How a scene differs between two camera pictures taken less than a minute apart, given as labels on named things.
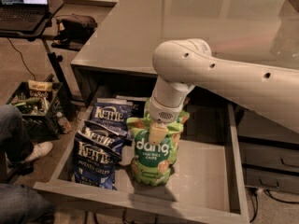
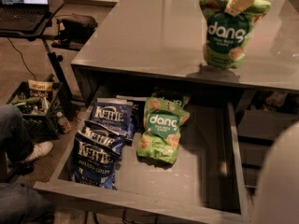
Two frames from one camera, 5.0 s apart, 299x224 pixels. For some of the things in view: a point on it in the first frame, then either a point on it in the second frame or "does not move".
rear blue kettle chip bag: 112,114 does not move
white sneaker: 39,150 does not move
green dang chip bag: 151,162 to 227,35
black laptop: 22,7 does not move
